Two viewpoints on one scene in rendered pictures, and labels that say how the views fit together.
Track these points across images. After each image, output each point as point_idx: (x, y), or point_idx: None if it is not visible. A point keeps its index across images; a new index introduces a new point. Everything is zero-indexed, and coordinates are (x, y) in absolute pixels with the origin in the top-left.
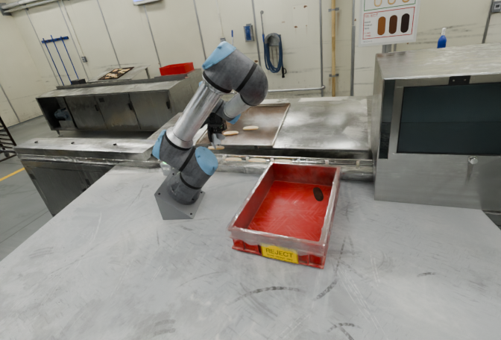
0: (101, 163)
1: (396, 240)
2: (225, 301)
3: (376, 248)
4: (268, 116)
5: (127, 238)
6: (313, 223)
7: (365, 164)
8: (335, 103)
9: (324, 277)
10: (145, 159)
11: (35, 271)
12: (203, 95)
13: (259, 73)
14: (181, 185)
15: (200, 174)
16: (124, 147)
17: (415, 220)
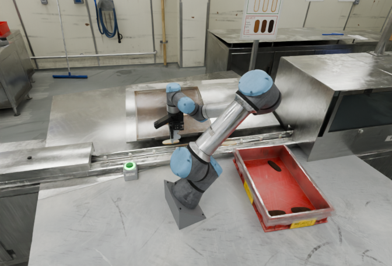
0: (12, 186)
1: (339, 186)
2: None
3: (336, 196)
4: None
5: (165, 263)
6: (292, 190)
7: (283, 135)
8: (232, 84)
9: (332, 227)
10: (90, 168)
11: None
12: (241, 116)
13: (281, 94)
14: (195, 193)
15: (214, 178)
16: (49, 159)
17: (336, 170)
